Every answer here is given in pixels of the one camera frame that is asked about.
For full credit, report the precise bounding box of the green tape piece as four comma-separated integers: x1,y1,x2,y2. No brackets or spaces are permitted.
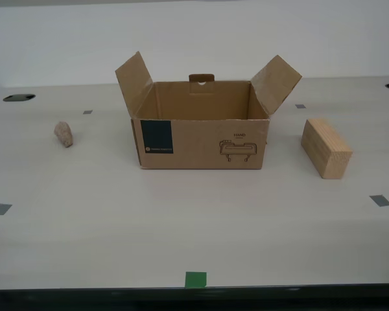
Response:
185,271,207,289

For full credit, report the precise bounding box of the light wooden block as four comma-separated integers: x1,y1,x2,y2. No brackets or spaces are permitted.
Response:
300,118,353,180

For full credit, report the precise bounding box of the brown cardboard box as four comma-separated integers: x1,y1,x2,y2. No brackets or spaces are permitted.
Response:
114,51,303,170

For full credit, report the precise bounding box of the pinkish speckled granite rock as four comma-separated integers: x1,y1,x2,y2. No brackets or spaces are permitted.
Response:
53,121,75,148

